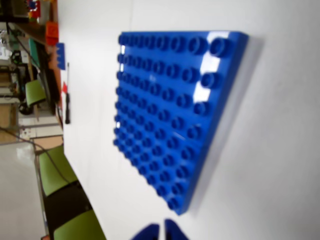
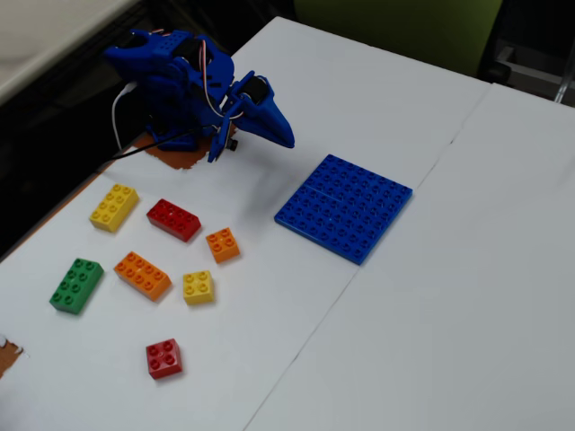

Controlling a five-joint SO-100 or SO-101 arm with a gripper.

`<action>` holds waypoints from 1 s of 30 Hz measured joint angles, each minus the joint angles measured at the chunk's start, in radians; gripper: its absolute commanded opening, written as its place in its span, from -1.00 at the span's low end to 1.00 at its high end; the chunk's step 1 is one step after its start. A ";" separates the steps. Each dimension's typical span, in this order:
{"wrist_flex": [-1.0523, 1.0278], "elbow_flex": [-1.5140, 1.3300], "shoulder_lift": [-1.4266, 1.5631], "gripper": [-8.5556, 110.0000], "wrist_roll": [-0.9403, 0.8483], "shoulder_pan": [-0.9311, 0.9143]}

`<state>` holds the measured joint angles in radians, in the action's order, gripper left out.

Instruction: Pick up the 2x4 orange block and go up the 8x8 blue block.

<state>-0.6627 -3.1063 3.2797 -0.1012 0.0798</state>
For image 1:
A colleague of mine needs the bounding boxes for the black handled screwdriver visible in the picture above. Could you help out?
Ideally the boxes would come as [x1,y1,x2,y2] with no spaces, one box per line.
[64,62,72,125]

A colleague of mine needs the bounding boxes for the teal board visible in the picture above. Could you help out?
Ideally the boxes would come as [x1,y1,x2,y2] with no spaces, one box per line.
[28,38,42,70]

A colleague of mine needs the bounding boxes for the small green chair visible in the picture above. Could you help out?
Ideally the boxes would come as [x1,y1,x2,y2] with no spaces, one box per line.
[24,79,48,108]

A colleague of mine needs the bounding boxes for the orange box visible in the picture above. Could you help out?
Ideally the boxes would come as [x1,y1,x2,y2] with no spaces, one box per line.
[45,21,60,47]

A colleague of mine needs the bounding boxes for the colourful toy brick pile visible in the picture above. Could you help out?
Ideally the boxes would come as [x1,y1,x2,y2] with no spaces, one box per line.
[26,0,42,24]

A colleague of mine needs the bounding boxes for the small blue toy brick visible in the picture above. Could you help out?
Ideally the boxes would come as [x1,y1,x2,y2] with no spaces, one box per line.
[56,42,68,70]

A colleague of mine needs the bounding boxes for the green black office chair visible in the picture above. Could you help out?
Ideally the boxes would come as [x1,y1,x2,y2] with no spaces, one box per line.
[38,144,106,240]

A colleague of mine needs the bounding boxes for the brown wooden shelf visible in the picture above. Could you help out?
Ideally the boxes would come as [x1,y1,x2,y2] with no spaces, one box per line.
[14,0,63,126]

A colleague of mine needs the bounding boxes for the thin black floor cable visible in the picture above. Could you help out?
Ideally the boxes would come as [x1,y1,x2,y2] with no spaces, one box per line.
[0,126,78,187]

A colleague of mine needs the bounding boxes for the blue 8x8 stud plate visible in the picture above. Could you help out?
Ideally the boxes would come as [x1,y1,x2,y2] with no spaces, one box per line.
[112,30,250,216]

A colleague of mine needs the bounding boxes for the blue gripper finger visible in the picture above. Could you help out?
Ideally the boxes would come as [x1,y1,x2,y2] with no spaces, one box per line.
[129,223,161,240]
[164,218,190,240]

